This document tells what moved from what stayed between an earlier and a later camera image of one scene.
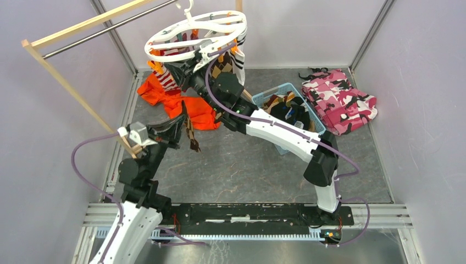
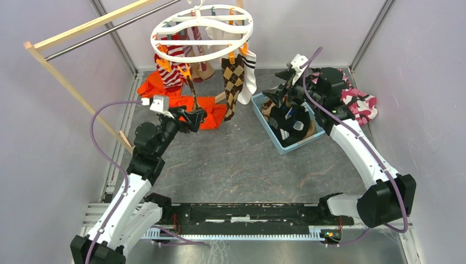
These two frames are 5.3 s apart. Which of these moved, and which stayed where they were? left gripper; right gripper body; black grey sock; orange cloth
Moved: left gripper; right gripper body
Stayed: orange cloth; black grey sock
